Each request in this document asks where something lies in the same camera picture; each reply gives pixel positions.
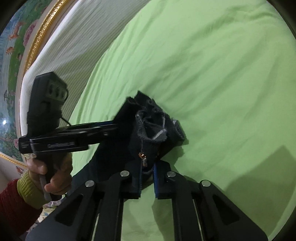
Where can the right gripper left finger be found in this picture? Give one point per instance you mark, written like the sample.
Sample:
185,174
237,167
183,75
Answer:
94,211

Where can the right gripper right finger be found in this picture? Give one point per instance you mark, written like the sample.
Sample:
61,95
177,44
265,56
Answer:
200,210

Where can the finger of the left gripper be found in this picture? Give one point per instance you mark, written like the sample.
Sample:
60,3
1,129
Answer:
96,136
104,125

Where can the black pants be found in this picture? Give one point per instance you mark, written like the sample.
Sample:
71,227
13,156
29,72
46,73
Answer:
144,135

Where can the red sleeve forearm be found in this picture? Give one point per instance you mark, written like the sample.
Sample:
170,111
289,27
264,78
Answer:
21,205

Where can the left hand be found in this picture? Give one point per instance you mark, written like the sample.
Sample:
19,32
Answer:
60,177

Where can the striped headboard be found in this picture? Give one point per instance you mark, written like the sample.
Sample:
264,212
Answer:
74,48

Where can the floral pillow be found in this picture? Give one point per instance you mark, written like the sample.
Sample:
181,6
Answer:
46,211

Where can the gold framed painting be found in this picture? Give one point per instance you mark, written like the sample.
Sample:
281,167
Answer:
25,29

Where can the green bed sheet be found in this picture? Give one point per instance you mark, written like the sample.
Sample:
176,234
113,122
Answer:
226,71

